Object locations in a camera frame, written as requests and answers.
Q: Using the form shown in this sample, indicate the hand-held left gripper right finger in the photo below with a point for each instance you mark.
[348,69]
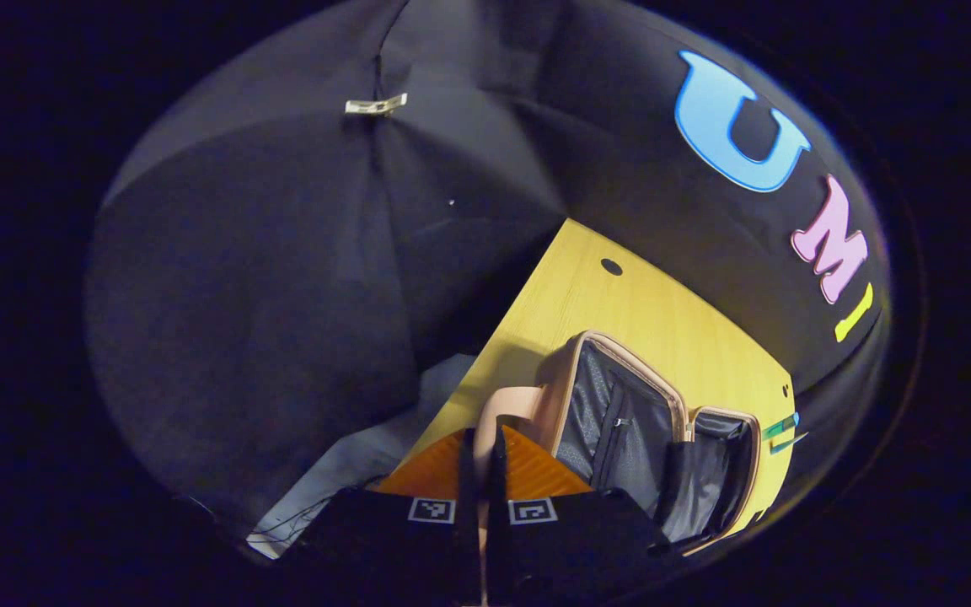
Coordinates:
[496,472]

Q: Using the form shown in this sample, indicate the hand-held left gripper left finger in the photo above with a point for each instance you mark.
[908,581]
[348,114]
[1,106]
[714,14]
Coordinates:
[469,472]

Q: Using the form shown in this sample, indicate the pink suitcase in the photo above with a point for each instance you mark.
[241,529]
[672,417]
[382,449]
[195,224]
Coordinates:
[620,421]

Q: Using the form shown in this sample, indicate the blue skin care bottle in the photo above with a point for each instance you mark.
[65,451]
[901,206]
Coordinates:
[780,426]

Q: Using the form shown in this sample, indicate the light grey cloth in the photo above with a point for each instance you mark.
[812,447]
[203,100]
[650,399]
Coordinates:
[351,472]

